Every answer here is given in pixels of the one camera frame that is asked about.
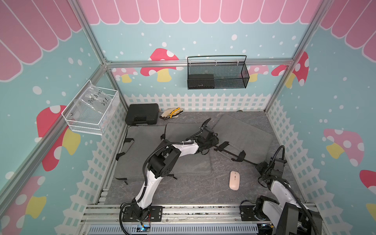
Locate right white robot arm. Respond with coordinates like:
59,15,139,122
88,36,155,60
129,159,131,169
254,146,322,235

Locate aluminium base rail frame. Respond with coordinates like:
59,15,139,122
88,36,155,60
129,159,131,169
77,187,333,235

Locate pink computer mouse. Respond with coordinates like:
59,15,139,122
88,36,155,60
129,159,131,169
229,171,240,191

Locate grey laptop bag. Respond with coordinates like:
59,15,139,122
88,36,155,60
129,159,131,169
213,115,273,164
161,122,212,178
114,126,165,182

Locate clear plastic bag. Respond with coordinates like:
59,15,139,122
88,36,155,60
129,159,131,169
68,85,113,133

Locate black wire mesh basket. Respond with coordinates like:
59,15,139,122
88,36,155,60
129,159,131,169
187,55,250,89

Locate black plastic tool case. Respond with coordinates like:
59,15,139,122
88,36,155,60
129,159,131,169
125,103,159,126

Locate white wire basket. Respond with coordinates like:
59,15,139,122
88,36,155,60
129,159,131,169
61,80,120,136

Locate yellow black pliers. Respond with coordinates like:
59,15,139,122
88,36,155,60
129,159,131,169
169,107,183,118

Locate black box in basket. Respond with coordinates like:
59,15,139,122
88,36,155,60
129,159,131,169
188,74,215,90

